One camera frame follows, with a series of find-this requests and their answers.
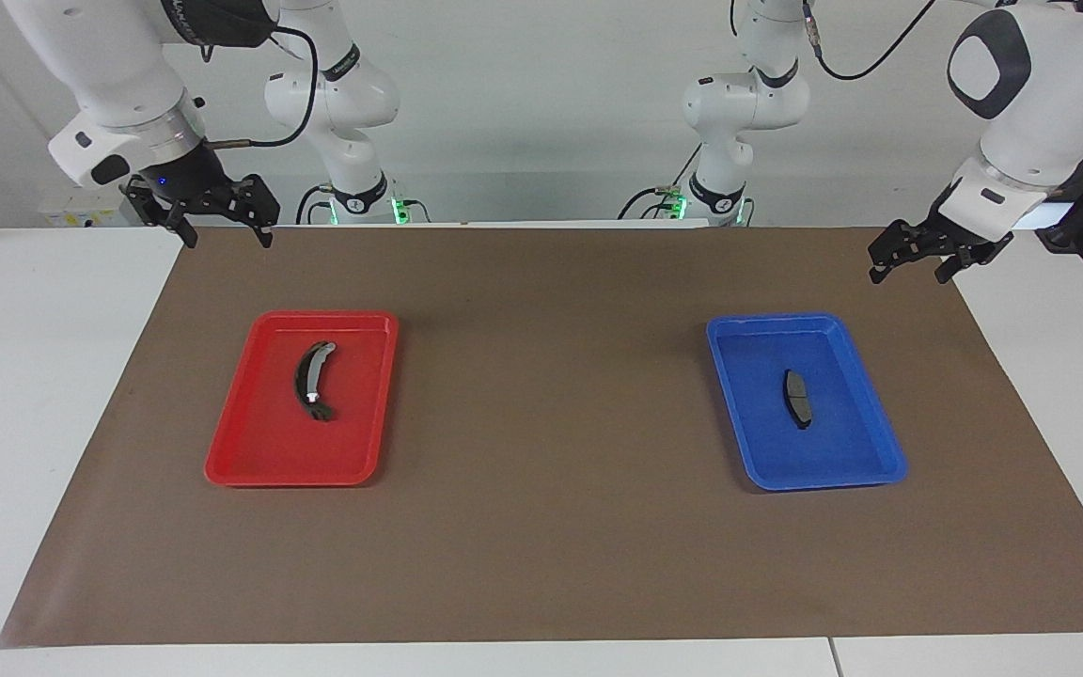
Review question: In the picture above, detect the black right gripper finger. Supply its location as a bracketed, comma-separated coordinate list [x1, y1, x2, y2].
[126, 183, 199, 250]
[239, 174, 281, 247]

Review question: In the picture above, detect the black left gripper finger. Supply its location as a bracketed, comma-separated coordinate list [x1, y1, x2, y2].
[869, 221, 920, 285]
[936, 249, 980, 285]

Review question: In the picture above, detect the small dark brake pad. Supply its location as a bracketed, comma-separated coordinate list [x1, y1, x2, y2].
[782, 368, 814, 431]

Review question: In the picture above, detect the curved black brake shoe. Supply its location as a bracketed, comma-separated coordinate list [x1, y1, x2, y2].
[294, 340, 338, 423]

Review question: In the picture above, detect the white socket box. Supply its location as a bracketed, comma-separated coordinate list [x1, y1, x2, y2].
[39, 188, 143, 228]

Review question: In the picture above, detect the blue plastic tray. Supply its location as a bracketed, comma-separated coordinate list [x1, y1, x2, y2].
[705, 313, 909, 492]

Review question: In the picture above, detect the red plastic tray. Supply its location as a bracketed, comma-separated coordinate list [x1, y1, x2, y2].
[203, 310, 400, 488]

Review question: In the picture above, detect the brown table mat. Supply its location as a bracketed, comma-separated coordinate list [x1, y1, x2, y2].
[0, 226, 1083, 650]

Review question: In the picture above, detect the black right base cable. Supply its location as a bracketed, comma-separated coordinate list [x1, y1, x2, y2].
[295, 183, 332, 227]

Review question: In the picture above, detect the black base cable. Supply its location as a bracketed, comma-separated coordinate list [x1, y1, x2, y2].
[619, 141, 695, 224]
[295, 183, 332, 227]

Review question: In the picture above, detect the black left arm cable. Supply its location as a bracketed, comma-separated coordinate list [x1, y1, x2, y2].
[803, 0, 937, 82]

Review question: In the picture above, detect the black left base cable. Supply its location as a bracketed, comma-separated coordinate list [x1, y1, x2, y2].
[619, 141, 695, 224]

